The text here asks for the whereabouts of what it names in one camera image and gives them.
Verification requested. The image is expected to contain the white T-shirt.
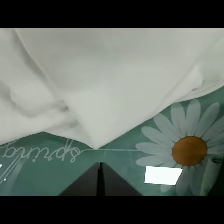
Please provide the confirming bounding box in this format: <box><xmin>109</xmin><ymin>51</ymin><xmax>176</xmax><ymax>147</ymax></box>
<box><xmin>0</xmin><ymin>27</ymin><xmax>224</xmax><ymax>150</ymax></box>

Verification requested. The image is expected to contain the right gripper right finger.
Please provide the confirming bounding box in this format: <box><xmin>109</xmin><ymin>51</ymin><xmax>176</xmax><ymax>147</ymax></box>
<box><xmin>100</xmin><ymin>162</ymin><xmax>143</xmax><ymax>197</ymax></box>

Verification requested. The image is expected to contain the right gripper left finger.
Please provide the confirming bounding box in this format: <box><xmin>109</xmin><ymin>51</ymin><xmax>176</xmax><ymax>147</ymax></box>
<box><xmin>59</xmin><ymin>162</ymin><xmax>101</xmax><ymax>197</ymax></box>

